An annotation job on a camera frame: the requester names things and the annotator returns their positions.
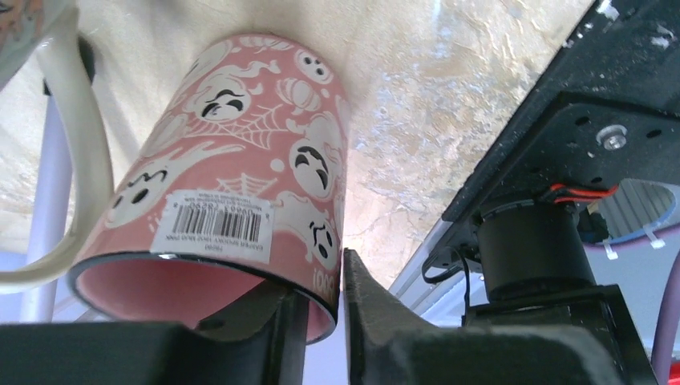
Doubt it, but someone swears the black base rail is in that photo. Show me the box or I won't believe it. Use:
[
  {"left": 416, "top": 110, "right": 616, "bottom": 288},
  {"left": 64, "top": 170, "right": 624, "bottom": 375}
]
[{"left": 387, "top": 0, "right": 680, "bottom": 314}]

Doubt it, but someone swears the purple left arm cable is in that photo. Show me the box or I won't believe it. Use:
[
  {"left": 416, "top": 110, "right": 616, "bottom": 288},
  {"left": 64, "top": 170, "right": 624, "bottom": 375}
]
[{"left": 650, "top": 260, "right": 680, "bottom": 385}]

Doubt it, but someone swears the pink ghost mug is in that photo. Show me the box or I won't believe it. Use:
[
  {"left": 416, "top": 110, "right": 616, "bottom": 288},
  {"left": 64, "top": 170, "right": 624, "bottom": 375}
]
[{"left": 67, "top": 34, "right": 350, "bottom": 343}]

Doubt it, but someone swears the cream floral mug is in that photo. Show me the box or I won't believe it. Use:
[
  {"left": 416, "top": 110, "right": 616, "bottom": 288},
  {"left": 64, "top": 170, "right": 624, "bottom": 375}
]
[{"left": 0, "top": 0, "right": 115, "bottom": 296}]

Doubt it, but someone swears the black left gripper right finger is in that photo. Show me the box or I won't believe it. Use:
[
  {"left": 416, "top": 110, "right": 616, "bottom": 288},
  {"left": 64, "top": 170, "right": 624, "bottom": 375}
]
[{"left": 343, "top": 249, "right": 625, "bottom": 384}]

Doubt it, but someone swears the white tripod leg black tip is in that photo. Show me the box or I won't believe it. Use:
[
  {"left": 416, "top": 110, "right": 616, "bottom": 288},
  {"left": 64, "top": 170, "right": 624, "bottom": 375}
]
[{"left": 19, "top": 95, "right": 72, "bottom": 323}]

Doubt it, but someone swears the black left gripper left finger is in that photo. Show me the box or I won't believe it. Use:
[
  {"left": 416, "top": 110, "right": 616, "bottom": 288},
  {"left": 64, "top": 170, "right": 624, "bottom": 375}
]
[{"left": 1, "top": 282, "right": 309, "bottom": 384}]

